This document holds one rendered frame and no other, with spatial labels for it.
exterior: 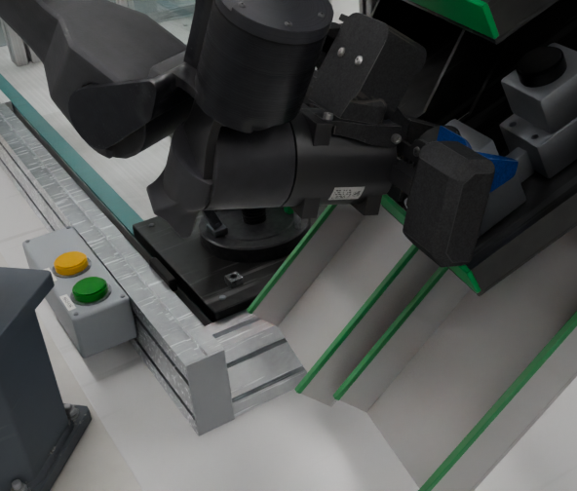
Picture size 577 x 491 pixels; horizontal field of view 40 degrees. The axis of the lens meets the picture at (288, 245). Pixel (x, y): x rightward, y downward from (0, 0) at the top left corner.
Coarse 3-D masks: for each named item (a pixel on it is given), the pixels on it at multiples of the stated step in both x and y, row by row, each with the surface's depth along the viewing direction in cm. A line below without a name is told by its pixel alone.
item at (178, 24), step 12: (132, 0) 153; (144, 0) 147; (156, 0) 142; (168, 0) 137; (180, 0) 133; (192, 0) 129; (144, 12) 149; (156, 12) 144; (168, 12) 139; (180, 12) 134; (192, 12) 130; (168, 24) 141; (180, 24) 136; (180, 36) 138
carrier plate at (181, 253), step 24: (144, 240) 101; (168, 240) 100; (192, 240) 99; (168, 264) 95; (192, 264) 95; (216, 264) 94; (240, 264) 94; (264, 264) 93; (192, 288) 90; (216, 288) 90; (240, 288) 90; (216, 312) 86
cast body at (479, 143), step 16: (432, 128) 51; (448, 128) 50; (464, 128) 51; (480, 144) 49; (528, 160) 53; (528, 176) 54; (496, 192) 51; (512, 192) 51; (496, 208) 51; (512, 208) 52
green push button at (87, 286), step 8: (80, 280) 93; (88, 280) 93; (96, 280) 93; (104, 280) 93; (72, 288) 92; (80, 288) 92; (88, 288) 91; (96, 288) 91; (104, 288) 92; (80, 296) 91; (88, 296) 90; (96, 296) 91
